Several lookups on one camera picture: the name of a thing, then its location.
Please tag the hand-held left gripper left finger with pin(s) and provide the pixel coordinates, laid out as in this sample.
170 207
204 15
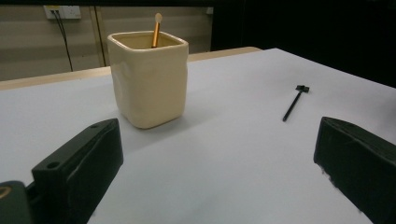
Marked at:
77 168

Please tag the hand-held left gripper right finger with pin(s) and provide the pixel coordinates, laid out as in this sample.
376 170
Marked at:
361 168

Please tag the cream square ceramic cup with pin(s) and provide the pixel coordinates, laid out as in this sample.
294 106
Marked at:
149 87

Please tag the white table cover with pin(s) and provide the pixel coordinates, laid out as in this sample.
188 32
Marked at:
218 155

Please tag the white wall socket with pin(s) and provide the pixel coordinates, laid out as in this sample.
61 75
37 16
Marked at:
67 12

